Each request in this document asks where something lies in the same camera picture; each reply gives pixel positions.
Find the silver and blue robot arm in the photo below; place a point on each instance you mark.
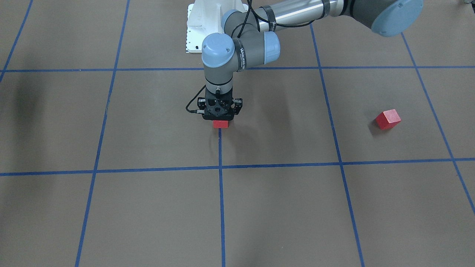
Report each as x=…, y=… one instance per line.
x=249, y=40

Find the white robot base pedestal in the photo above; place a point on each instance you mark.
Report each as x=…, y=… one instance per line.
x=204, y=18

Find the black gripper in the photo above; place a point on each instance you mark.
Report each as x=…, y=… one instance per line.
x=238, y=105

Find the red block placed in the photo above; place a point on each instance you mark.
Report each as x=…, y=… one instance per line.
x=388, y=119
x=220, y=124

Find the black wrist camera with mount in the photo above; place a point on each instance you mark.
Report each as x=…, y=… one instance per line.
x=238, y=104

